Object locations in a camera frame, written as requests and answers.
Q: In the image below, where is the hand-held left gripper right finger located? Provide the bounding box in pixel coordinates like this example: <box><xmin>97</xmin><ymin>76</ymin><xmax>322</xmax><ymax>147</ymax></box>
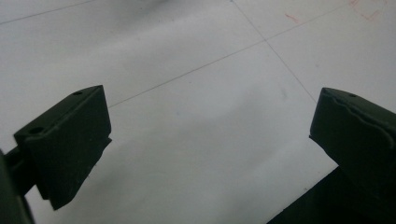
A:
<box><xmin>308</xmin><ymin>87</ymin><xmax>396</xmax><ymax>203</ymax></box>

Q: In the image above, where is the white table mat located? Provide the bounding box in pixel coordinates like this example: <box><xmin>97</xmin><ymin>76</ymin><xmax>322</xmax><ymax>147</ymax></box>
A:
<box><xmin>0</xmin><ymin>0</ymin><xmax>396</xmax><ymax>224</ymax></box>

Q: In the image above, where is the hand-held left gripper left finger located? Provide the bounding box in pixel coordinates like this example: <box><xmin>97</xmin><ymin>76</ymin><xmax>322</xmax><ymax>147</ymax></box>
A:
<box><xmin>13</xmin><ymin>85</ymin><xmax>113</xmax><ymax>211</ymax></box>

